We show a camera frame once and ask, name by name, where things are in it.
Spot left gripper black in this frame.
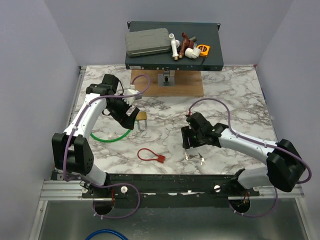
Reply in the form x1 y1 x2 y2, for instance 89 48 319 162
105 94 139 130

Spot brass padlock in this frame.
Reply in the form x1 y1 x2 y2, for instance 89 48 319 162
136 111 148 132

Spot small silver key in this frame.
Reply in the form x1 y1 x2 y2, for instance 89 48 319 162
198 153 205 165

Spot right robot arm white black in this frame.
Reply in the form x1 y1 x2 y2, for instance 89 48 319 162
181 112 306 196

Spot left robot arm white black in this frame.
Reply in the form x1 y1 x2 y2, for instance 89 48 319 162
51 74 142 198

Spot white pvc elbow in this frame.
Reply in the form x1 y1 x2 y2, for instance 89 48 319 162
184 47 201 59

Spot grey metal stand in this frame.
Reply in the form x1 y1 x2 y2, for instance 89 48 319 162
157 70 175 87

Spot wooden board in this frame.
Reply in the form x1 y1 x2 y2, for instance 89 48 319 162
131 70 204 97

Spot grey plastic case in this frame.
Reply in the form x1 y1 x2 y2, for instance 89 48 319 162
125 28 172 57

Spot white pvc pipe fitting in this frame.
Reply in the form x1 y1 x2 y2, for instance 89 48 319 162
168 33 181 61

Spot brown pipe valve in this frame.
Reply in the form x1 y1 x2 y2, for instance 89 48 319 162
178 32 195 59

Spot yellow tape measure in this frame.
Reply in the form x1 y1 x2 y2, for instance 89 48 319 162
197 44 211 57

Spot red cable seal lock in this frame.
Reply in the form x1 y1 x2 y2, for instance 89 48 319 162
137 148 166 164

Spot green cable loop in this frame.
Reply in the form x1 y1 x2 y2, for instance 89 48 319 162
89 127 132 144

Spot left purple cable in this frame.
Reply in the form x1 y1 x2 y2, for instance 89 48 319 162
62 74 151 221

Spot purple cable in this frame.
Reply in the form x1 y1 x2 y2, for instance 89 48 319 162
62 74 151 221
187 97 313 218

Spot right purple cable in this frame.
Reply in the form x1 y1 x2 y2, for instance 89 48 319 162
187 97 313 218

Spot black mounting rail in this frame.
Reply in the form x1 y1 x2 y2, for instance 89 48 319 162
75 174 259 209

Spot aluminium extrusion rail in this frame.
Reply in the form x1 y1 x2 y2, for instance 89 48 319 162
39 180 112 202

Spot dark network switch box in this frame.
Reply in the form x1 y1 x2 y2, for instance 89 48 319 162
125 21 224 72

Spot blue cable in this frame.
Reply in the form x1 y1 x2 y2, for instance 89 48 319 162
84 228 129 240

